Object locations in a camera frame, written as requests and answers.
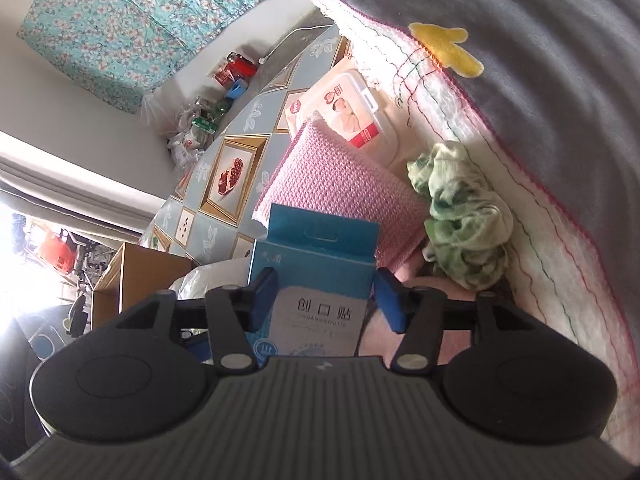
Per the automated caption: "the pink plush toy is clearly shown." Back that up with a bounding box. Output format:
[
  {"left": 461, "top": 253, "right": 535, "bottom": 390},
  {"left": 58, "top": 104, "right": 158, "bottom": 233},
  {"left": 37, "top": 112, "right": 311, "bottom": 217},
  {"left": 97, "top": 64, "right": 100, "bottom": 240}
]
[{"left": 357, "top": 252, "right": 477, "bottom": 375}]

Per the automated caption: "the blue bandage box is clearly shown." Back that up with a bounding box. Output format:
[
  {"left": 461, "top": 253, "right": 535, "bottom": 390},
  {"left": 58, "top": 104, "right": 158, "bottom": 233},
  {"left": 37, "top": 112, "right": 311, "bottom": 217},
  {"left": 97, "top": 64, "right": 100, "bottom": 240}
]
[{"left": 248, "top": 204, "right": 380, "bottom": 363}]

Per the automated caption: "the white plastic bag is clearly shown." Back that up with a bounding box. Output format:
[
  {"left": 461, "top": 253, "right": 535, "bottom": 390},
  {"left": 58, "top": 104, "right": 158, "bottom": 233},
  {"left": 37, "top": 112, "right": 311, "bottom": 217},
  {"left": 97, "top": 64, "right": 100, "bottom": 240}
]
[{"left": 169, "top": 257, "right": 250, "bottom": 300}]

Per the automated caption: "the green white scrunchie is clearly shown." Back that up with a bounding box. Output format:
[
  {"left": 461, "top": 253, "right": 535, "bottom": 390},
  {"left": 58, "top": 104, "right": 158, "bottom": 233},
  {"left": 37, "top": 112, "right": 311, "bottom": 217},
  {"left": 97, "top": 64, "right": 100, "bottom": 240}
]
[{"left": 407, "top": 141, "right": 514, "bottom": 292}]

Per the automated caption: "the brown cardboard box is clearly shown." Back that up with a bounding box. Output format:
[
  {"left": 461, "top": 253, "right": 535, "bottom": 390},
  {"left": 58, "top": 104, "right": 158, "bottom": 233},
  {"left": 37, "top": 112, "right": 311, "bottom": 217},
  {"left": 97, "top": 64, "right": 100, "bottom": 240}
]
[{"left": 91, "top": 243, "right": 194, "bottom": 330}]

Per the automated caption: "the pink knitted cloth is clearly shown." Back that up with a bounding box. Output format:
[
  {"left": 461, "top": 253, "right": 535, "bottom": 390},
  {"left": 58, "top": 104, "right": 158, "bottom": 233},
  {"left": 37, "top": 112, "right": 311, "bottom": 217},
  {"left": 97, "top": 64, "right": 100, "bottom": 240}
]
[{"left": 252, "top": 116, "right": 427, "bottom": 271}]

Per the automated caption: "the clear bag of bottles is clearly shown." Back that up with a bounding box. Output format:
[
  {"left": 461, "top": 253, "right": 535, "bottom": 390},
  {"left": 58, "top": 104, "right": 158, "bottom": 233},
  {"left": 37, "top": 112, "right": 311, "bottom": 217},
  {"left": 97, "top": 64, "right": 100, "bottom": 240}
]
[{"left": 140, "top": 93, "right": 234, "bottom": 171}]

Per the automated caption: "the pink wet wipes pack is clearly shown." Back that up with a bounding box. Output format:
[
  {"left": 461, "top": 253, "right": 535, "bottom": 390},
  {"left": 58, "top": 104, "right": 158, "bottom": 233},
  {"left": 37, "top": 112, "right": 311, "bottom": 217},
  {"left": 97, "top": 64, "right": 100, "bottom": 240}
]
[{"left": 284, "top": 58, "right": 427, "bottom": 179}]

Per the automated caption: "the small blue container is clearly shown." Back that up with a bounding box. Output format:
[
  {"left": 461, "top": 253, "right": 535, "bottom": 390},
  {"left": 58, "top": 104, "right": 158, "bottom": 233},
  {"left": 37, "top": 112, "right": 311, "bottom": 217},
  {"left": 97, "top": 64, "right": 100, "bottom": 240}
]
[{"left": 224, "top": 79, "right": 248, "bottom": 101}]

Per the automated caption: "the grey window curtain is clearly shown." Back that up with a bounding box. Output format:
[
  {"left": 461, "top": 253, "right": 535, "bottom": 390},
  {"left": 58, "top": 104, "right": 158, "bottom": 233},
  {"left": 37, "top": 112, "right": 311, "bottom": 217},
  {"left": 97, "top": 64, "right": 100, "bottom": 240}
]
[{"left": 1, "top": 133, "right": 164, "bottom": 243}]

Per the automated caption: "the red kettle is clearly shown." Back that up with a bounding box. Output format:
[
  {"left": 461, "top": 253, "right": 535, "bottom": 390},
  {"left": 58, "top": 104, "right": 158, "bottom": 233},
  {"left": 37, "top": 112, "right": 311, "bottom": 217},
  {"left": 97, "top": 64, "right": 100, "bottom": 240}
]
[{"left": 227, "top": 52, "right": 258, "bottom": 81}]

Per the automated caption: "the grey blanket with yellow patches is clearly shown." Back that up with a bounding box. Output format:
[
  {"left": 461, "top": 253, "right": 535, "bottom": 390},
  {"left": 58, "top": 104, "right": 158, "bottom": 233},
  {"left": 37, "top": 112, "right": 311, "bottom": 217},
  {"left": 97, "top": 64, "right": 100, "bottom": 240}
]
[{"left": 311, "top": 0, "right": 639, "bottom": 462}]

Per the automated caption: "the white power cable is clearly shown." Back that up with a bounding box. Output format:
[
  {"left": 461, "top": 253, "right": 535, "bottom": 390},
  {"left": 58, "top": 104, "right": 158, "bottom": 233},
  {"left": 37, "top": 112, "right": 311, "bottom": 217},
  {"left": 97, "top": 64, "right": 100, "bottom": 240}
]
[{"left": 258, "top": 23, "right": 335, "bottom": 65}]

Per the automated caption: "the teal floral wall cloth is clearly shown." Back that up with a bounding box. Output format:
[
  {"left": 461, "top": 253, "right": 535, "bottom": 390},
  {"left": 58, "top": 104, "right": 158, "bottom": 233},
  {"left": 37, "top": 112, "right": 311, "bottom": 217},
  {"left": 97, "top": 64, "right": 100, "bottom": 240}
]
[{"left": 17, "top": 0, "right": 265, "bottom": 114}]

